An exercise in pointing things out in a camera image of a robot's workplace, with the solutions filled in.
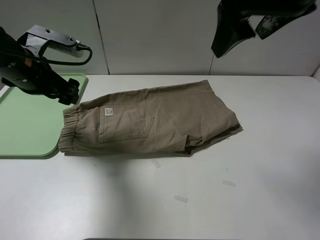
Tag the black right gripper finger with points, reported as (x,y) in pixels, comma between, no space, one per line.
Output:
(233,26)
(270,24)

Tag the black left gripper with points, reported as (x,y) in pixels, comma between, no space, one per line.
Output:
(40,79)

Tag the khaki shorts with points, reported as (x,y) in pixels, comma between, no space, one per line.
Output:
(179,119)

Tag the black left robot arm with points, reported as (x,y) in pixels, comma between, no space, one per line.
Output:
(12,51)

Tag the green plastic tray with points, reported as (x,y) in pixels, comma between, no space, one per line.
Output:
(30,125)

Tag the clear tape strip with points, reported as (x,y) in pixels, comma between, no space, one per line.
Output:
(181,198)
(155,163)
(228,183)

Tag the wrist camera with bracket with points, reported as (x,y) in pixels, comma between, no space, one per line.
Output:
(39,38)

